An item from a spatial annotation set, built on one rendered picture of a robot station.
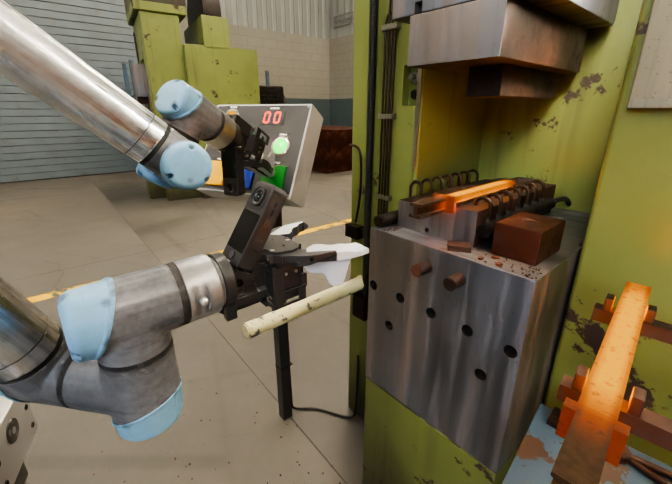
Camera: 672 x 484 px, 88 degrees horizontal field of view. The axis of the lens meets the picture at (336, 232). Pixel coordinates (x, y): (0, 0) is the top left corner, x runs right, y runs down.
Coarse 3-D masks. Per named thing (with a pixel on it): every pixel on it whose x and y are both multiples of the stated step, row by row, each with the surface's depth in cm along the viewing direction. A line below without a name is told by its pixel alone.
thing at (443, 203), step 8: (488, 184) 87; (496, 184) 87; (504, 184) 88; (512, 184) 91; (456, 192) 79; (464, 192) 79; (472, 192) 79; (480, 192) 81; (424, 200) 70; (432, 200) 70; (440, 200) 71; (448, 200) 72; (456, 200) 75; (416, 208) 68; (424, 208) 69; (432, 208) 71; (440, 208) 73; (448, 208) 73; (416, 216) 68; (424, 216) 68
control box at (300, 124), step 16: (224, 112) 108; (240, 112) 106; (256, 112) 103; (272, 112) 101; (288, 112) 99; (304, 112) 97; (272, 128) 100; (288, 128) 98; (304, 128) 96; (320, 128) 103; (272, 144) 98; (288, 144) 96; (304, 144) 96; (288, 160) 96; (304, 160) 97; (256, 176) 98; (288, 176) 94; (304, 176) 98; (208, 192) 107; (288, 192) 93; (304, 192) 99
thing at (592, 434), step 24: (624, 288) 53; (648, 288) 53; (624, 312) 46; (624, 336) 41; (600, 360) 37; (624, 360) 37; (600, 384) 34; (624, 384) 34; (576, 408) 31; (600, 408) 31; (576, 432) 28; (600, 432) 28; (624, 432) 28; (576, 456) 26; (600, 456) 26; (552, 480) 28; (576, 480) 24
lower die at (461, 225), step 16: (448, 192) 87; (496, 192) 83; (512, 192) 86; (400, 208) 84; (464, 208) 72; (480, 208) 72; (496, 208) 74; (512, 208) 80; (400, 224) 85; (416, 224) 82; (432, 224) 78; (448, 224) 75; (464, 224) 72; (480, 224) 71; (448, 240) 76; (464, 240) 73; (480, 240) 73
